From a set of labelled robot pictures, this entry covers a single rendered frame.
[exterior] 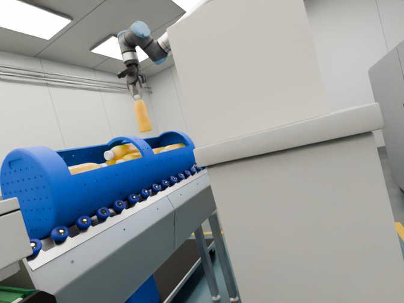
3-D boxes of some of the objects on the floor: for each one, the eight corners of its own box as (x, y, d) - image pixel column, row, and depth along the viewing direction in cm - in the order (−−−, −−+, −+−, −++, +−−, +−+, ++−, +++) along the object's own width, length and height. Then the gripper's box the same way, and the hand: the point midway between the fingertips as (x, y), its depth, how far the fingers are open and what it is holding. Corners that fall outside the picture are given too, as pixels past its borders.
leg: (221, 296, 164) (199, 213, 162) (218, 302, 159) (195, 216, 157) (214, 296, 167) (192, 214, 165) (211, 301, 162) (188, 217, 160)
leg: (239, 297, 158) (216, 211, 156) (237, 303, 153) (213, 214, 151) (232, 297, 161) (209, 212, 159) (229, 303, 156) (205, 216, 154)
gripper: (144, 61, 133) (153, 97, 134) (130, 68, 138) (138, 103, 139) (134, 58, 126) (143, 95, 126) (119, 65, 131) (128, 101, 131)
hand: (137, 97), depth 130 cm, fingers closed on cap, 4 cm apart
